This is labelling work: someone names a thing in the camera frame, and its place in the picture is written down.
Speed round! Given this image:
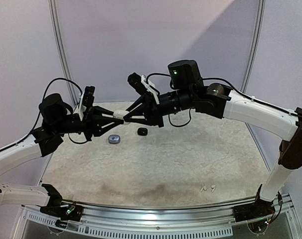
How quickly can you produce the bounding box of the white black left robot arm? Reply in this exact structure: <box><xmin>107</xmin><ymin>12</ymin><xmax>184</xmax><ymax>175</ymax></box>
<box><xmin>0</xmin><ymin>93</ymin><xmax>127</xmax><ymax>216</ymax></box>

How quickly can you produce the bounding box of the aluminium back wall rail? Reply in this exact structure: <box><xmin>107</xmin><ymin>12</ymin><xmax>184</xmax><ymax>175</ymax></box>
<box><xmin>94</xmin><ymin>100</ymin><xmax>134</xmax><ymax>104</ymax></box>

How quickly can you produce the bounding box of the black gold earbud charging case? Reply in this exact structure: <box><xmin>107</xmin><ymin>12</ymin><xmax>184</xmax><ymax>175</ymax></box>
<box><xmin>137</xmin><ymin>127</ymin><xmax>148</xmax><ymax>136</ymax></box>

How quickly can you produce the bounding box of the aluminium corner post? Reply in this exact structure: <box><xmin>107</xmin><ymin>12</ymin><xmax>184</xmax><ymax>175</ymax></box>
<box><xmin>48</xmin><ymin>0</ymin><xmax>78</xmax><ymax>106</ymax></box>
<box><xmin>241</xmin><ymin>0</ymin><xmax>265</xmax><ymax>92</ymax></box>

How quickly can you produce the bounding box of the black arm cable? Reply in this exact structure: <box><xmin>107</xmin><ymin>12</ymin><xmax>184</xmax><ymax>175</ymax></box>
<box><xmin>146</xmin><ymin>72</ymin><xmax>302</xmax><ymax>159</ymax></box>
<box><xmin>0</xmin><ymin>78</ymin><xmax>83</xmax><ymax>155</ymax></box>

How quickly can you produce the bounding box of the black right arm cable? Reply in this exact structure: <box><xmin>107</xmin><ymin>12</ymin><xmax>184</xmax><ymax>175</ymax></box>
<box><xmin>146</xmin><ymin>72</ymin><xmax>302</xmax><ymax>159</ymax></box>

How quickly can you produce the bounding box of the white earbud charging case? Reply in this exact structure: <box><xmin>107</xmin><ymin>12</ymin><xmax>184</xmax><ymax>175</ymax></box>
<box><xmin>113</xmin><ymin>110</ymin><xmax>130</xmax><ymax>125</ymax></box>

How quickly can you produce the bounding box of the aluminium right corner post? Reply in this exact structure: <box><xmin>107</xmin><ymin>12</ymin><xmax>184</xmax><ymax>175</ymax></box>
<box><xmin>241</xmin><ymin>0</ymin><xmax>265</xmax><ymax>92</ymax></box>

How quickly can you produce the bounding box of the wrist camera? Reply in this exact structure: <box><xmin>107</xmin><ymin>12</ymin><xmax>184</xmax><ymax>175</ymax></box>
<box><xmin>74</xmin><ymin>86</ymin><xmax>95</xmax><ymax>121</ymax></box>
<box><xmin>128</xmin><ymin>73</ymin><xmax>160</xmax><ymax>105</ymax></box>

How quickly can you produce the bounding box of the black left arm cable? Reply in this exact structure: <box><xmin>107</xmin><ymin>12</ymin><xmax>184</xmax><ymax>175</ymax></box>
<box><xmin>0</xmin><ymin>78</ymin><xmax>83</xmax><ymax>155</ymax></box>

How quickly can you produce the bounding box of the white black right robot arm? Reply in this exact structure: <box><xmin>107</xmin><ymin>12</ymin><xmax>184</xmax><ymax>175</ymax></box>
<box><xmin>124</xmin><ymin>60</ymin><xmax>302</xmax><ymax>221</ymax></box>

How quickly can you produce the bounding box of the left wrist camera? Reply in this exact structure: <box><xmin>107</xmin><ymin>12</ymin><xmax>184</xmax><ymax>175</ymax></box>
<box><xmin>74</xmin><ymin>86</ymin><xmax>95</xmax><ymax>121</ymax></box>

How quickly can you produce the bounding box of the blue-grey earbud charging case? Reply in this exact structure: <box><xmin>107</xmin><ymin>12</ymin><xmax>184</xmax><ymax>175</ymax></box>
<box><xmin>108</xmin><ymin>134</ymin><xmax>121</xmax><ymax>144</ymax></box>

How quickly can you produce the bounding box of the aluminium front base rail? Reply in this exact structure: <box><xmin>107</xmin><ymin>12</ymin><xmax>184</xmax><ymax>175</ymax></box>
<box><xmin>14</xmin><ymin>194</ymin><xmax>302</xmax><ymax>239</ymax></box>

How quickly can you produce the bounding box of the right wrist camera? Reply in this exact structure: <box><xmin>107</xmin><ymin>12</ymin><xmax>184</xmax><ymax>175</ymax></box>
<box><xmin>128</xmin><ymin>73</ymin><xmax>160</xmax><ymax>105</ymax></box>

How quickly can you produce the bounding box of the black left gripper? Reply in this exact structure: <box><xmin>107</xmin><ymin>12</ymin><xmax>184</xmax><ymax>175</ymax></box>
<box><xmin>53</xmin><ymin>103</ymin><xmax>121</xmax><ymax>140</ymax></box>

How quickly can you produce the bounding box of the aluminium left corner post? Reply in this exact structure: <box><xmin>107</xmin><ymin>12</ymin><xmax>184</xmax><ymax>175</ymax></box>
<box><xmin>48</xmin><ymin>0</ymin><xmax>78</xmax><ymax>106</ymax></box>

